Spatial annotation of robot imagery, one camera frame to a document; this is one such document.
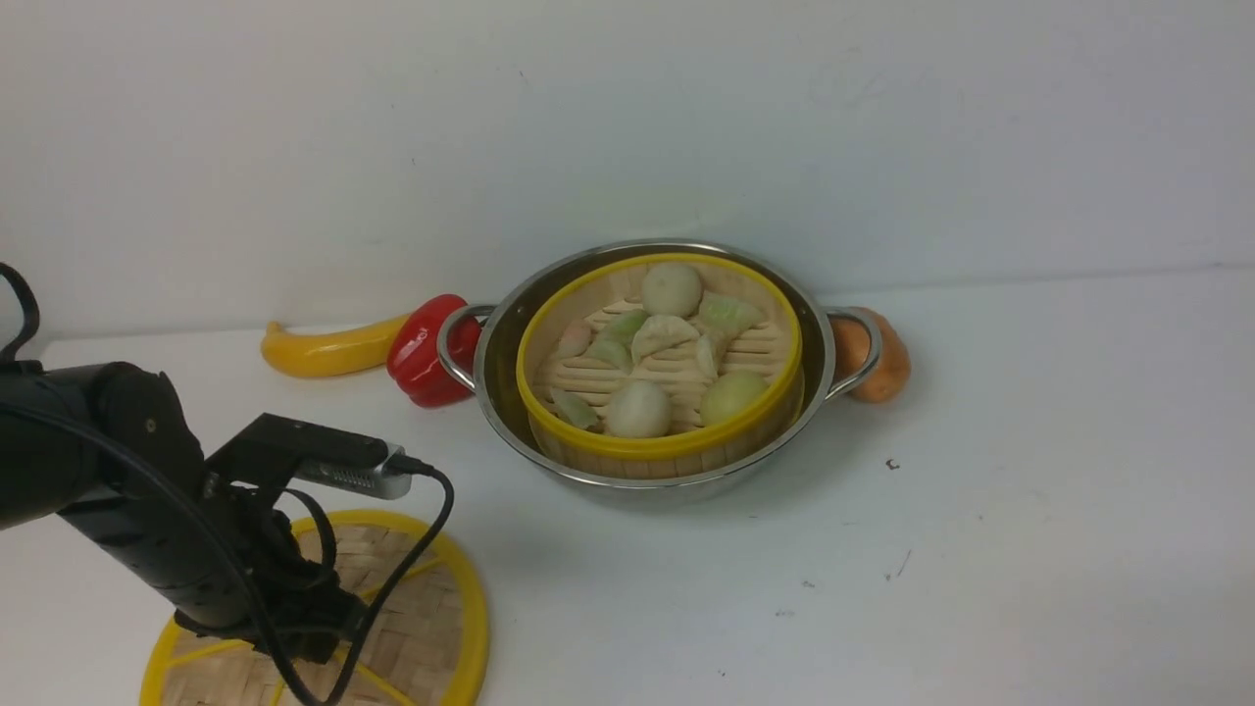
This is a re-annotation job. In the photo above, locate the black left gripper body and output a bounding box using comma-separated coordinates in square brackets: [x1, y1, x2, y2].
[176, 485, 365, 665]

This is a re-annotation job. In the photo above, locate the yellow woven bamboo steamer lid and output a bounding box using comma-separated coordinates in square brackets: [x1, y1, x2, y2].
[139, 509, 489, 705]

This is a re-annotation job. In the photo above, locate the yellow rimmed bamboo steamer basket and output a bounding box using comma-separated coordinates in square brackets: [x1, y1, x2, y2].
[515, 253, 804, 479]

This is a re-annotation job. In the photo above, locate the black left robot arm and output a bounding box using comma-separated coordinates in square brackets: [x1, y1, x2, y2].
[1, 362, 387, 663]

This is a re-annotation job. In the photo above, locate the stainless steel pot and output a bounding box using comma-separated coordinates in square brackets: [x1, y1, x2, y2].
[435, 238, 882, 508]

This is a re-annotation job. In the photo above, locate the yellow toy banana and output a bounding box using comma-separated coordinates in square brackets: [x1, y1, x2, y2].
[260, 316, 408, 379]

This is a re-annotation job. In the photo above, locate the red toy bell pepper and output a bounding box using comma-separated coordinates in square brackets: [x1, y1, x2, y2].
[387, 293, 472, 408]

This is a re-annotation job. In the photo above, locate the pink tinted dumpling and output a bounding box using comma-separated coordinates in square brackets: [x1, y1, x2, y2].
[555, 319, 595, 359]

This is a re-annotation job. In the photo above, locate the white round bun front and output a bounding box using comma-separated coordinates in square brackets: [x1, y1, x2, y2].
[604, 379, 673, 439]

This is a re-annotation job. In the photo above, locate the white round bun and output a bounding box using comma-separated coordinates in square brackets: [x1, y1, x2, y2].
[640, 261, 705, 319]
[604, 379, 673, 439]

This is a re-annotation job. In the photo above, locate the green dumpling left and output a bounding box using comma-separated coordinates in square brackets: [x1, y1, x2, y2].
[584, 339, 635, 375]

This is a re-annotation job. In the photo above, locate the green dumpling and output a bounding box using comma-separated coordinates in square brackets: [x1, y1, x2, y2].
[597, 308, 650, 347]
[697, 291, 766, 339]
[584, 339, 635, 375]

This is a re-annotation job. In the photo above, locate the green dumpling centre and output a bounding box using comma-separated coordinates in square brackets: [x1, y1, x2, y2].
[597, 308, 650, 347]

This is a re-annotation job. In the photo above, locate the white folded dumpling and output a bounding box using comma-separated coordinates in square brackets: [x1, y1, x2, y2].
[630, 316, 702, 365]

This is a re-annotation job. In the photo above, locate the pale green bun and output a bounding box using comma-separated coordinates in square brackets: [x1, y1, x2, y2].
[698, 371, 771, 428]

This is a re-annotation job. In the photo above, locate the green dumpling right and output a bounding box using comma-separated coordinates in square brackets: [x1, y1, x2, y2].
[697, 291, 766, 339]

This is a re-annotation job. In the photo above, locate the orange brown toy potato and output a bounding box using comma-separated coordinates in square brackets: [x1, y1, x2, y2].
[830, 307, 912, 405]

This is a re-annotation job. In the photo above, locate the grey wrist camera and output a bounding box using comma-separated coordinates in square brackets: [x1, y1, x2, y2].
[206, 413, 412, 502]

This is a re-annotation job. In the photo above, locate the black camera cable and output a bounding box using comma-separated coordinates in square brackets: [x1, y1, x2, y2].
[0, 263, 456, 706]

